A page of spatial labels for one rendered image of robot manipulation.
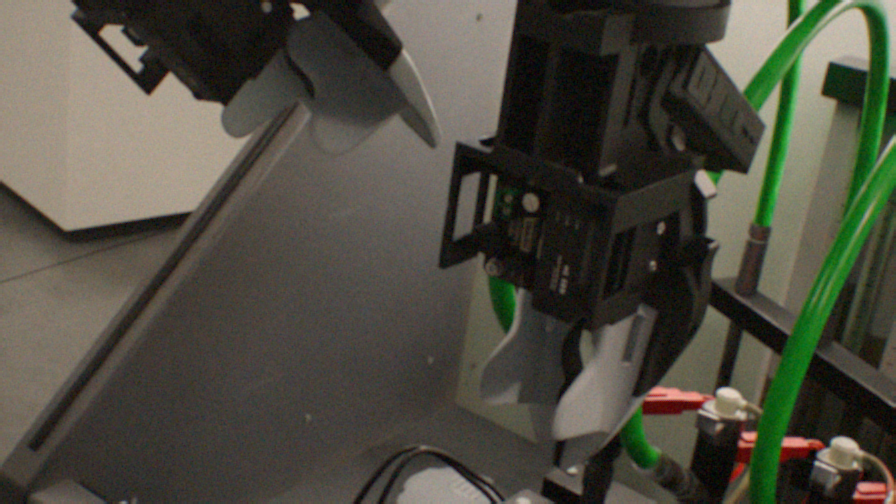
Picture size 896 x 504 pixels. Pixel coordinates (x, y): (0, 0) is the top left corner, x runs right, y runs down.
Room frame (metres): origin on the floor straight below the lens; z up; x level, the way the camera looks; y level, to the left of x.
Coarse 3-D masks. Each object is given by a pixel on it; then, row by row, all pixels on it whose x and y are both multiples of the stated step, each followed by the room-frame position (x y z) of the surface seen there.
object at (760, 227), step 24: (792, 0) 0.93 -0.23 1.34; (792, 24) 0.94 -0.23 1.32; (792, 72) 0.95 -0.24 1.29; (792, 96) 0.96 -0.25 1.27; (792, 120) 0.96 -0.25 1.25; (768, 168) 0.96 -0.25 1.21; (768, 192) 0.96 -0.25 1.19; (768, 216) 0.96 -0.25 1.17; (504, 288) 0.66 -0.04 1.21; (504, 312) 0.67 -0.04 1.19
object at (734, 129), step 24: (696, 48) 0.49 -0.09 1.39; (696, 72) 0.49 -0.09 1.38; (720, 72) 0.51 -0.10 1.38; (672, 96) 0.48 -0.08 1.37; (696, 96) 0.49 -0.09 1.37; (720, 96) 0.51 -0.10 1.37; (744, 96) 0.54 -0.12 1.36; (672, 120) 0.52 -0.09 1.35; (696, 120) 0.50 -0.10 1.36; (720, 120) 0.51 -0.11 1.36; (744, 120) 0.54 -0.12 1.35; (696, 144) 0.54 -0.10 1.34; (720, 144) 0.52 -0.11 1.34; (744, 144) 0.54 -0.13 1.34; (720, 168) 0.56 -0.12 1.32; (744, 168) 0.55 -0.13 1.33
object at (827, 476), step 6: (816, 462) 0.69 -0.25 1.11; (816, 468) 0.69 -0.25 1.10; (822, 468) 0.69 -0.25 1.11; (828, 468) 0.69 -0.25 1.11; (816, 474) 0.69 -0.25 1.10; (822, 474) 0.69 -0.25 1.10; (828, 474) 0.69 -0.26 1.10; (834, 474) 0.69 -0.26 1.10; (840, 474) 0.70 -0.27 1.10; (816, 480) 0.69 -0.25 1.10; (822, 480) 0.69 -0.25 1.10; (828, 480) 0.69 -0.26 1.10; (834, 480) 0.69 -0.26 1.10; (828, 486) 0.69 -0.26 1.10
